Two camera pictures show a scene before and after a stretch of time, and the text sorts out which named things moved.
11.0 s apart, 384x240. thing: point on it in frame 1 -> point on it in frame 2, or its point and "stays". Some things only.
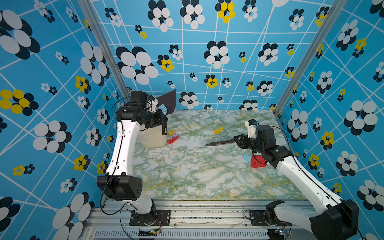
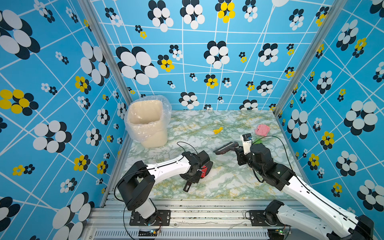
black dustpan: (168, 99) -> (209, 165)
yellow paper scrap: (217, 131) stays
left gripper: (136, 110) -> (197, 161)
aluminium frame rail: (192, 220) stays
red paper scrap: (174, 139) -> (204, 170)
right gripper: (243, 140) -> (240, 155)
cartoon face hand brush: (220, 142) -> (226, 147)
